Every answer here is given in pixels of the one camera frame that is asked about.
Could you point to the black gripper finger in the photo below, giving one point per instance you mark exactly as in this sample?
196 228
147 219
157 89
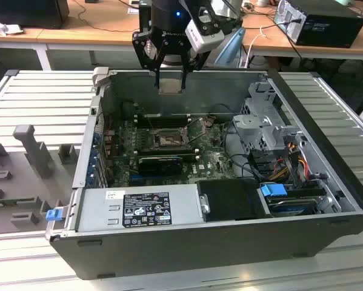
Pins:
201 62
140 56

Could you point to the silver CPU plate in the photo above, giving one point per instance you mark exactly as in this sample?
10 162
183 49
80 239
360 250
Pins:
170 86

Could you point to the black RAM slot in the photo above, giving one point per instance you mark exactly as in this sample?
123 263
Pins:
166 116
166 122
166 152
166 146
166 125
166 155
166 119
166 149

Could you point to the CPU socket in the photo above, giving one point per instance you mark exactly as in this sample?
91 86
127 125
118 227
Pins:
166 140

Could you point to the blue expansion slot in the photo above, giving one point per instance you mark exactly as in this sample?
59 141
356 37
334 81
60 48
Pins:
135 179

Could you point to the small black box device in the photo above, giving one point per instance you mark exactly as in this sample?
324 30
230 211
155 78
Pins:
144 18

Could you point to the pale blue teach pendant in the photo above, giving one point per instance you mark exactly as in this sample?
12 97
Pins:
232 45

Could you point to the grey plastic case latch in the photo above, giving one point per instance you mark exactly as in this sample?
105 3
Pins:
101 75

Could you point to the silver metal drive cage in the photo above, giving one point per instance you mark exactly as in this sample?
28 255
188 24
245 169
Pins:
254 124

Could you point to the white cup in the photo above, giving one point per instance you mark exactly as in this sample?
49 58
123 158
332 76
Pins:
263 3

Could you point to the green motherboard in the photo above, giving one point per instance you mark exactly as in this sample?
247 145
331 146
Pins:
211 163

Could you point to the black graphics card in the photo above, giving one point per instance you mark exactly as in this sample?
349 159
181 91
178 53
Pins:
160 165

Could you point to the large black box device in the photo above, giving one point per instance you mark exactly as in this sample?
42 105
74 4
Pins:
23 12

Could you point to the black desktop computer silver front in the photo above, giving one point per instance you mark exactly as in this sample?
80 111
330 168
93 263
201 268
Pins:
329 27

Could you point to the crumpled white paper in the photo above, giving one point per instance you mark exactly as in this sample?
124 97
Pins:
5 28

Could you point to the black plastic shroud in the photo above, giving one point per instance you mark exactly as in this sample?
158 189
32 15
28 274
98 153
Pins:
229 200

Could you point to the blue disk carrier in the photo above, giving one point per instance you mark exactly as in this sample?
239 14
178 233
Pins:
273 191

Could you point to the grey power supply unit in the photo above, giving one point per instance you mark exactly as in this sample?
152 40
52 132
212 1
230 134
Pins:
93 212

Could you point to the grey parts rack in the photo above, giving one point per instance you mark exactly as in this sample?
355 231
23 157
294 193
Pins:
32 188

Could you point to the hard disk drive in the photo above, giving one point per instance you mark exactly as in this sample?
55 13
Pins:
290 207

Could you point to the blue plastic latch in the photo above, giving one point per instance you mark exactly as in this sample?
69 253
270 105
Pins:
54 215

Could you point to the black open PC case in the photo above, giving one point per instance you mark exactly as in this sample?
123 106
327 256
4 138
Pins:
169 251

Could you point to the green RAM stick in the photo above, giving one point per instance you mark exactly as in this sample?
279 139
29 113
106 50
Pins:
11 202

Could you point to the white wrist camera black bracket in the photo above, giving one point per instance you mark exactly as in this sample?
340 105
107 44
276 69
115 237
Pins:
196 38

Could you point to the wooden desk white frame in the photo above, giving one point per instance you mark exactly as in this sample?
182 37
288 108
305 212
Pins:
78 34
275 42

